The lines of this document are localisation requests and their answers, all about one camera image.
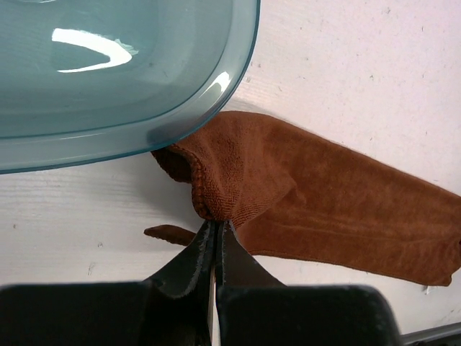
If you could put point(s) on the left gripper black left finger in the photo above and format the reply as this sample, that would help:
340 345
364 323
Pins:
180 303

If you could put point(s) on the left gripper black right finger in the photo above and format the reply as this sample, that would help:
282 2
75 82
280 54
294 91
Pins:
244 292

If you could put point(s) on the brown microfiber towel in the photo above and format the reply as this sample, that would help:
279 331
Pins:
292 194

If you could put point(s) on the teal translucent plastic bin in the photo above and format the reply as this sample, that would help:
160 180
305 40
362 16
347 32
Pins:
89 81

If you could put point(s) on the aluminium mounting rail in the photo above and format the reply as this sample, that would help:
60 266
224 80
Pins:
447 335

